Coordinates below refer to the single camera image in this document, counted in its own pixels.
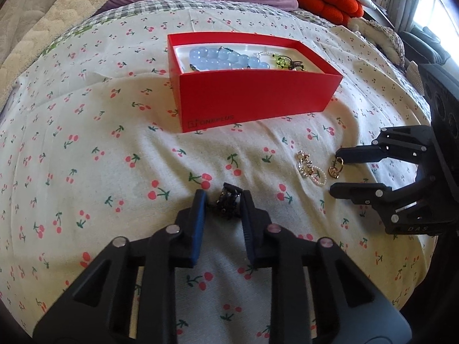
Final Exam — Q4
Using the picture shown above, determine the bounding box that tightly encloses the cherry print bed sheet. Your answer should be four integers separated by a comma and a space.
1, 57, 436, 332

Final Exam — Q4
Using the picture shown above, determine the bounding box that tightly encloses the green bead keychain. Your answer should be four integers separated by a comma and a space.
271, 54, 304, 71

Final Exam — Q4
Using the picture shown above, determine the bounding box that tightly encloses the gold pearl ring earring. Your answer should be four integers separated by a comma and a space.
296, 150, 327, 187

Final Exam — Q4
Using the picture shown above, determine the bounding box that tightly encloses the red knotted cushion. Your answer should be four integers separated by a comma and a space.
297, 0, 364, 26

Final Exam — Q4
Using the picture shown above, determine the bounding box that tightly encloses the red cardboard box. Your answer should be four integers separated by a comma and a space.
167, 31, 343, 132

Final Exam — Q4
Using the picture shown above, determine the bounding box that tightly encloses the beige quilted blanket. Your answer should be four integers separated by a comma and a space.
1, 0, 108, 106

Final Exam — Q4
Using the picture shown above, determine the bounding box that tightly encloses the gold heart earring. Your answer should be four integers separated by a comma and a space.
328, 157, 344, 179

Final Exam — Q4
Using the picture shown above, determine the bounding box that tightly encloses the light blue bead bracelet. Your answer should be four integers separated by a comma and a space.
188, 45, 271, 72

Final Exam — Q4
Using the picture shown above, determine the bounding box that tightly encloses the black hair claw clip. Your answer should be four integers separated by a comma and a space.
215, 183, 243, 219

